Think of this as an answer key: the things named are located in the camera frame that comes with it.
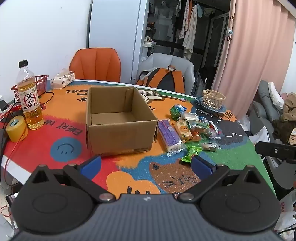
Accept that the colourful cat table mat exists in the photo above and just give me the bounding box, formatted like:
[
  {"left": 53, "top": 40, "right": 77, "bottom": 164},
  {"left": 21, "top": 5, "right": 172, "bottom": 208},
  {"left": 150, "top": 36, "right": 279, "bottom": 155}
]
[{"left": 2, "top": 79, "right": 277, "bottom": 197}]

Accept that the clear wafer packet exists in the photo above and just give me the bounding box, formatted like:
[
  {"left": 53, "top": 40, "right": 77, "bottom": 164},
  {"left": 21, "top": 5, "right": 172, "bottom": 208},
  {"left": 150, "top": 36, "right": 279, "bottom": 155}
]
[{"left": 182, "top": 112, "right": 200, "bottom": 121}]

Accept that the white plastic bag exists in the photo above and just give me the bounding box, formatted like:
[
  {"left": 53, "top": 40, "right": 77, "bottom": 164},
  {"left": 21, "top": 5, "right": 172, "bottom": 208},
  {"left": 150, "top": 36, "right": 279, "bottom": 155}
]
[{"left": 248, "top": 127, "right": 270, "bottom": 144}]

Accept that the orange snack packet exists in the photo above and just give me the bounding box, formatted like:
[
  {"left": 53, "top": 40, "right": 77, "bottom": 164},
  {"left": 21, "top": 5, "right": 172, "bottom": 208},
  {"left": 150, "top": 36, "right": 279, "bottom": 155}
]
[{"left": 191, "top": 129, "right": 203, "bottom": 141}]

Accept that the light grey chair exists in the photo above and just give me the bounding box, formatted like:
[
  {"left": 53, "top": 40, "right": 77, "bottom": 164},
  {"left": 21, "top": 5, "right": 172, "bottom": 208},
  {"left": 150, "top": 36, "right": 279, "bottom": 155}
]
[{"left": 136, "top": 53, "right": 195, "bottom": 95}]

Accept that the black cable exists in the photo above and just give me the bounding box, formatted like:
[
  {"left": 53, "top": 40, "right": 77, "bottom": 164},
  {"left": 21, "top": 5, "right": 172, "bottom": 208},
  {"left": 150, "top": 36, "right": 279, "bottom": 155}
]
[{"left": 38, "top": 91, "right": 55, "bottom": 110}]

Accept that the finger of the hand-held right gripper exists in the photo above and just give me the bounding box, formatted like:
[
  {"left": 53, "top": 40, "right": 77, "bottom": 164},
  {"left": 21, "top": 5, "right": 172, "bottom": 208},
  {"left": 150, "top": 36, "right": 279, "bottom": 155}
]
[{"left": 255, "top": 141, "right": 296, "bottom": 161}]

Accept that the floral hanging garment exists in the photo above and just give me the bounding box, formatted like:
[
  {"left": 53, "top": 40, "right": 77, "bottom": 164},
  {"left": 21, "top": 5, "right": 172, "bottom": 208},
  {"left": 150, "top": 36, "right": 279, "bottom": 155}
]
[{"left": 178, "top": 6, "right": 190, "bottom": 39}]

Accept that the dark grey chair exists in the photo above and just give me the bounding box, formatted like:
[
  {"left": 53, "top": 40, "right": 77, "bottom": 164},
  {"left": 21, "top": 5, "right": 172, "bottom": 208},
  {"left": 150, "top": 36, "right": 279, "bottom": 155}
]
[{"left": 265, "top": 157, "right": 296, "bottom": 189}]

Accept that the green triangular snack packet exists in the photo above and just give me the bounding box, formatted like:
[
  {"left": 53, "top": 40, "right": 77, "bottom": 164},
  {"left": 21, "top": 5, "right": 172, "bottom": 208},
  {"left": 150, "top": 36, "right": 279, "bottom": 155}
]
[{"left": 170, "top": 104, "right": 188, "bottom": 121}]

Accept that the tea bottle with black cap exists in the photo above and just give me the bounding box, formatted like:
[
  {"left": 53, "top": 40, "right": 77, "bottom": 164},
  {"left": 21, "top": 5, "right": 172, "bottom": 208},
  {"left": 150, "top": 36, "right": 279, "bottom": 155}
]
[{"left": 16, "top": 60, "right": 45, "bottom": 130}]

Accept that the white cushion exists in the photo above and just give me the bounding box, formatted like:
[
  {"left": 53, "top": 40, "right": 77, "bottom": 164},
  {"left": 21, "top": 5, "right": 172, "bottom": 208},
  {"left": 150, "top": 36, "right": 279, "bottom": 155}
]
[{"left": 268, "top": 82, "right": 284, "bottom": 110}]

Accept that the small brown snack packet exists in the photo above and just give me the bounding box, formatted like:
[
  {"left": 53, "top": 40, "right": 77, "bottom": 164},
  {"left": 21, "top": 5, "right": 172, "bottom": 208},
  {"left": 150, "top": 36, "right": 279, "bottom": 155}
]
[{"left": 200, "top": 142, "right": 220, "bottom": 151}]

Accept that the white shopping bag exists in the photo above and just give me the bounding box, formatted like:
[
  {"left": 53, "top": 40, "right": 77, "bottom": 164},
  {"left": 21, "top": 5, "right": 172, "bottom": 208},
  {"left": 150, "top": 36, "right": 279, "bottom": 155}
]
[{"left": 275, "top": 190, "right": 296, "bottom": 233}]

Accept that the orange and black backpack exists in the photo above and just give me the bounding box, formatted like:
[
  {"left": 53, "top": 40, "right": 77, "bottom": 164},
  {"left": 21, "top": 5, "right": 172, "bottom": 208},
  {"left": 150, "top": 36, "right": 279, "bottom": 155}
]
[{"left": 136, "top": 65, "right": 185, "bottom": 93}]

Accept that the woven bamboo basket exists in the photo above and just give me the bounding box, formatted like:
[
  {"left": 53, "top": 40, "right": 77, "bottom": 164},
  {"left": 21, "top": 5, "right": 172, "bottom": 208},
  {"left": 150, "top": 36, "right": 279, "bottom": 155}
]
[{"left": 203, "top": 89, "right": 226, "bottom": 110}]

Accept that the black cloth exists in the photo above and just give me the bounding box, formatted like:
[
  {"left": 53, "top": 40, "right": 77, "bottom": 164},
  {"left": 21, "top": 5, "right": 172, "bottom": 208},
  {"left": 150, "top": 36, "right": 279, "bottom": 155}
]
[{"left": 199, "top": 67, "right": 217, "bottom": 90}]

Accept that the white hanging garment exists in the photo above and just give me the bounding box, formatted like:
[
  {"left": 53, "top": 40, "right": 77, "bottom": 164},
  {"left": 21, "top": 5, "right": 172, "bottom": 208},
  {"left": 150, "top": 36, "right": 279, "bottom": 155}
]
[{"left": 182, "top": 5, "right": 199, "bottom": 60}]

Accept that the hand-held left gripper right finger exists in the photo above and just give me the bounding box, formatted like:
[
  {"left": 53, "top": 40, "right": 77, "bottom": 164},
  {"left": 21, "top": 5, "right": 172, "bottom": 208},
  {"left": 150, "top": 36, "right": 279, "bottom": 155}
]
[{"left": 177, "top": 155, "right": 266, "bottom": 204}]

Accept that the blue ceramic plate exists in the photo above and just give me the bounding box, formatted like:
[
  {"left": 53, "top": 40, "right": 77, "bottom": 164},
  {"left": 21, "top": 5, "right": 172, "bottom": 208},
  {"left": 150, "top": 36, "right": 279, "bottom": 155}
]
[{"left": 196, "top": 96, "right": 228, "bottom": 114}]

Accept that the orange chair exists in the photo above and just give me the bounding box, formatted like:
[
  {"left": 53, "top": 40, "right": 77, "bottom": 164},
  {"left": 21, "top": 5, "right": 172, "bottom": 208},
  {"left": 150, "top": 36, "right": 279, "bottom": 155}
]
[{"left": 69, "top": 48, "right": 122, "bottom": 83}]

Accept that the patterned tissue pack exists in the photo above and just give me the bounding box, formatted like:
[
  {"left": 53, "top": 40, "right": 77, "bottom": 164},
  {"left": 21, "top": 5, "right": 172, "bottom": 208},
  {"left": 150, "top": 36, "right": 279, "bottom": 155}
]
[{"left": 50, "top": 69, "right": 75, "bottom": 90}]

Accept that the red plastic basket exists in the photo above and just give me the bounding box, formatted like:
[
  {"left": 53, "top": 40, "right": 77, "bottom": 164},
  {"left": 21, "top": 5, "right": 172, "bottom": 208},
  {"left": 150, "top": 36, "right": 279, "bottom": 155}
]
[{"left": 11, "top": 75, "right": 49, "bottom": 103}]

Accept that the grey sofa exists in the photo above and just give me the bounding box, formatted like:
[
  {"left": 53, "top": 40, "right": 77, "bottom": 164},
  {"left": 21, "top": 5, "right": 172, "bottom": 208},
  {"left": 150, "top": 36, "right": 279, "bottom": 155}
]
[{"left": 251, "top": 80, "right": 296, "bottom": 145}]

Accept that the pink curtain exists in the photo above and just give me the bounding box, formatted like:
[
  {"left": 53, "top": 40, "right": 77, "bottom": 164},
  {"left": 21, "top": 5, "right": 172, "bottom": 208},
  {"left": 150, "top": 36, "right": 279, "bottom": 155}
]
[{"left": 211, "top": 0, "right": 296, "bottom": 116}]

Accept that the pile of clothes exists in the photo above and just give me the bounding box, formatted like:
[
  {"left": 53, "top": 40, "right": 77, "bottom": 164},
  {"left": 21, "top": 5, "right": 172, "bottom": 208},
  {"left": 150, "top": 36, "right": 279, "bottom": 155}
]
[{"left": 272, "top": 92, "right": 296, "bottom": 146}]

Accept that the yellow tape roll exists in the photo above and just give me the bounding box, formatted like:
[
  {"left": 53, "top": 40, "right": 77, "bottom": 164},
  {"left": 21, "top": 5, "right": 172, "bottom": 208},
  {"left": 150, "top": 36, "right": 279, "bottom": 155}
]
[{"left": 6, "top": 115, "right": 29, "bottom": 143}]

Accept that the purple snack packet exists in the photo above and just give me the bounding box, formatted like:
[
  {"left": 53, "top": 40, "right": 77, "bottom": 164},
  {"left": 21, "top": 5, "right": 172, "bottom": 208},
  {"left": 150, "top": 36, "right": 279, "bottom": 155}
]
[{"left": 158, "top": 119, "right": 188, "bottom": 157}]

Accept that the cardboard box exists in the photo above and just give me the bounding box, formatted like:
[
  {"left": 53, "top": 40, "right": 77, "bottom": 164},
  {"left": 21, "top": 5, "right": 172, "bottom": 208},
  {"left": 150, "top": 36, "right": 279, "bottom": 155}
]
[{"left": 86, "top": 86, "right": 159, "bottom": 156}]

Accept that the white refrigerator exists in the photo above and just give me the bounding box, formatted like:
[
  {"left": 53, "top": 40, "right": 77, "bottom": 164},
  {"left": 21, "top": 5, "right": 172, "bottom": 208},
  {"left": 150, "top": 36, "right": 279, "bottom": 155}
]
[{"left": 88, "top": 0, "right": 150, "bottom": 83}]

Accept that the red snack packet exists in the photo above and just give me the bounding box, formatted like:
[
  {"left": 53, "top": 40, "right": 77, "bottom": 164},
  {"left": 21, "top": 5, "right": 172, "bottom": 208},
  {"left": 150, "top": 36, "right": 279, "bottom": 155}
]
[{"left": 208, "top": 123, "right": 220, "bottom": 140}]

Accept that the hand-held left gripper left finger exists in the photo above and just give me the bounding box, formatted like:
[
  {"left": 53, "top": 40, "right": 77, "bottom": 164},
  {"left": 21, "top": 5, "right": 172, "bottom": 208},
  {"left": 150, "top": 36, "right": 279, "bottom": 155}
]
[{"left": 28, "top": 155, "right": 116, "bottom": 204}]

